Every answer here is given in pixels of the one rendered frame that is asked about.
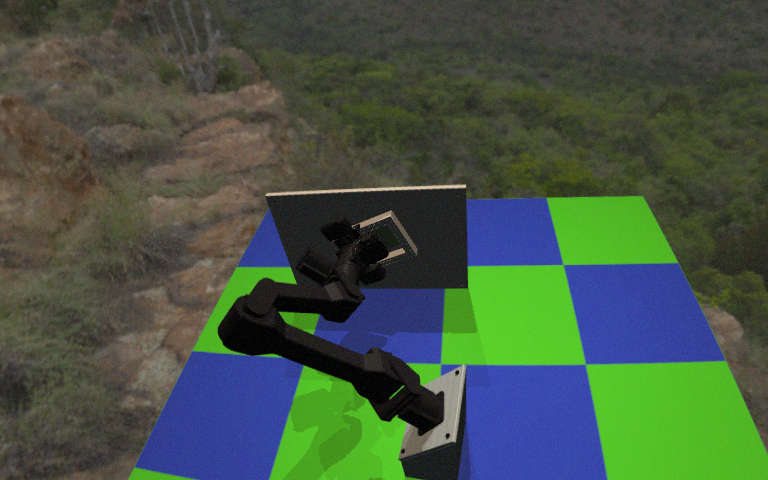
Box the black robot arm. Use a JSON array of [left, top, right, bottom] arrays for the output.
[[218, 231, 445, 436]]

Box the dark grey wall panel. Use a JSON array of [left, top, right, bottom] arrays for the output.
[[265, 185, 468, 289]]

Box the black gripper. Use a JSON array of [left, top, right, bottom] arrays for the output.
[[319, 214, 386, 285]]

